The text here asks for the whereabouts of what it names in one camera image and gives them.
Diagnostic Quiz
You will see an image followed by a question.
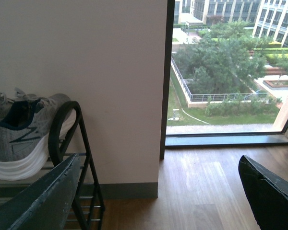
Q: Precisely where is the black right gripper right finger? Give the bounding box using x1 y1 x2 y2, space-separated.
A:
238 155 288 230

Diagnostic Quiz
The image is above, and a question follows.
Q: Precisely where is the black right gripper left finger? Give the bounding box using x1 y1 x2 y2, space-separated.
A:
0 154 80 230

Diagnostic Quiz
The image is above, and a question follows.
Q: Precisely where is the grey knit sneaker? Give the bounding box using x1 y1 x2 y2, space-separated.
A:
0 89 70 181

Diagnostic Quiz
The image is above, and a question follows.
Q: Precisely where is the black metal shoe rack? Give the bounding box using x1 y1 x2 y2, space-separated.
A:
0 101 105 230

